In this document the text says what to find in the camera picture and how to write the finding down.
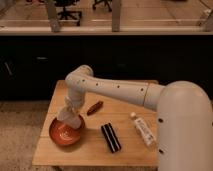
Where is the wooden table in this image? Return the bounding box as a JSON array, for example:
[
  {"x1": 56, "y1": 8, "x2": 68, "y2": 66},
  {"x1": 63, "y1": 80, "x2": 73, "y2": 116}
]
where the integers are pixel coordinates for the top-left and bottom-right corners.
[{"x1": 32, "y1": 80, "x2": 158, "y2": 168}]

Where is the white ceramic cup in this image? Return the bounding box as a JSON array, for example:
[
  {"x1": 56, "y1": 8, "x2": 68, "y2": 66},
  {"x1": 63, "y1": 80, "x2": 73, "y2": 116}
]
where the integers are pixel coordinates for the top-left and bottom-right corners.
[{"x1": 57, "y1": 107, "x2": 81, "y2": 129}]

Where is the black office chair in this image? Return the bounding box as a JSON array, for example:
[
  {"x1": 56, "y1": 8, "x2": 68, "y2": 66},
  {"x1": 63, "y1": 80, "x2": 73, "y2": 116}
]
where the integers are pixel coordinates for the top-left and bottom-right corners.
[
  {"x1": 54, "y1": 0, "x2": 82, "y2": 26},
  {"x1": 91, "y1": 0, "x2": 114, "y2": 13}
]

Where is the white plastic bottle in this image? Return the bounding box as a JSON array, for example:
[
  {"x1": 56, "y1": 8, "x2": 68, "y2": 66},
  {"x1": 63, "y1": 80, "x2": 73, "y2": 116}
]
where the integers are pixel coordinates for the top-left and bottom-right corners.
[{"x1": 130, "y1": 112, "x2": 156, "y2": 146}]

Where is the black striped rectangular box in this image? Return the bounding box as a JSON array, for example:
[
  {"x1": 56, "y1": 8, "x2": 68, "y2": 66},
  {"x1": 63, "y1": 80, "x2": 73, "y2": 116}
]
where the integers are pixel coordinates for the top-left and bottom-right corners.
[{"x1": 101, "y1": 123, "x2": 121, "y2": 153}]

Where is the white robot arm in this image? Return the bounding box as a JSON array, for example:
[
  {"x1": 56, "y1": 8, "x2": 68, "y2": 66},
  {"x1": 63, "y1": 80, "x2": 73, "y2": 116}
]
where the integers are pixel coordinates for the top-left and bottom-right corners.
[{"x1": 65, "y1": 65, "x2": 213, "y2": 171}]

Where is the orange ceramic bowl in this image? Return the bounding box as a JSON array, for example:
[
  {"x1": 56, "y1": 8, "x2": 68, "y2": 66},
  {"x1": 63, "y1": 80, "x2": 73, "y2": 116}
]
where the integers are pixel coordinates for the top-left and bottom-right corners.
[{"x1": 49, "y1": 116, "x2": 85, "y2": 146}]

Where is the dark cabinet counter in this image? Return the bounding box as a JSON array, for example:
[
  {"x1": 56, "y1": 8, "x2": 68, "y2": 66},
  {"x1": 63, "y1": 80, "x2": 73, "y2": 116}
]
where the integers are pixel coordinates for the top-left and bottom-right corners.
[{"x1": 0, "y1": 34, "x2": 213, "y2": 100}]

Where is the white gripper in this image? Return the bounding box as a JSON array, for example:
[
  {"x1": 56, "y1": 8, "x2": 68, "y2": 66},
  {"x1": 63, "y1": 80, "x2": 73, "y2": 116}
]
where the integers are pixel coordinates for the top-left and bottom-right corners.
[{"x1": 65, "y1": 96, "x2": 85, "y2": 111}]

